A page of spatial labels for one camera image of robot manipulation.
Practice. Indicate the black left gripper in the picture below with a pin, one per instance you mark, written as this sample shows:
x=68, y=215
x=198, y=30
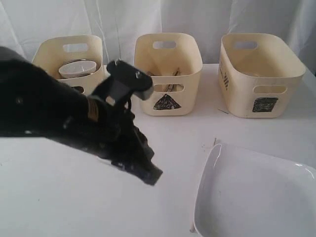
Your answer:
x=105, y=127

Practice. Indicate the short wooden chopstick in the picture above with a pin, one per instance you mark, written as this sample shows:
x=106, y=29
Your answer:
x=192, y=227

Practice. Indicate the white square plate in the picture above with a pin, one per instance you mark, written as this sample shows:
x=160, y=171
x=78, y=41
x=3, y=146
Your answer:
x=243, y=193

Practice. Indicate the white ceramic bowl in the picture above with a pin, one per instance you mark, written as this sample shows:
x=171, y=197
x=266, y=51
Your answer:
x=72, y=75

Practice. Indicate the steel fork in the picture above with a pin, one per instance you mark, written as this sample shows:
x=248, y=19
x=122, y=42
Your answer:
x=174, y=87

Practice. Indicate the steel table knife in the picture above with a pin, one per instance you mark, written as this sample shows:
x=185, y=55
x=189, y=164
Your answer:
x=159, y=74

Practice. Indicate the steel cup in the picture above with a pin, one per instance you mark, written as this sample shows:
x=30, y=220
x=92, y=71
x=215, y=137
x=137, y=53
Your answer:
x=79, y=89

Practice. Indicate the steel bowl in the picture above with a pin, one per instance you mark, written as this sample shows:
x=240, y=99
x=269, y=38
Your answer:
x=97, y=66

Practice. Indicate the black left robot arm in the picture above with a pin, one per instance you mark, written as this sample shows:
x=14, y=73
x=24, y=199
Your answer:
x=34, y=104

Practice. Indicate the cream bin with triangle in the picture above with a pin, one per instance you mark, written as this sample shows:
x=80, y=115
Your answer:
x=167, y=52

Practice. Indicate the cream bin with circle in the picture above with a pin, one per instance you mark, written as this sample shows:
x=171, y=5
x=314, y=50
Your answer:
x=53, y=53

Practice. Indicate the cream bin with square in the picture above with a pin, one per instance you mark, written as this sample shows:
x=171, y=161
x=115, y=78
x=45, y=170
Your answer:
x=258, y=74

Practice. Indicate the white backdrop curtain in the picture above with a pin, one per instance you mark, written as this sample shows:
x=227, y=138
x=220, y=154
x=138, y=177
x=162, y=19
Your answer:
x=25, y=24

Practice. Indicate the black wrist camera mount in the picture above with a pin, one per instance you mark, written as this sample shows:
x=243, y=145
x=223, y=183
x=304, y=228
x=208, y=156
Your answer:
x=123, y=82

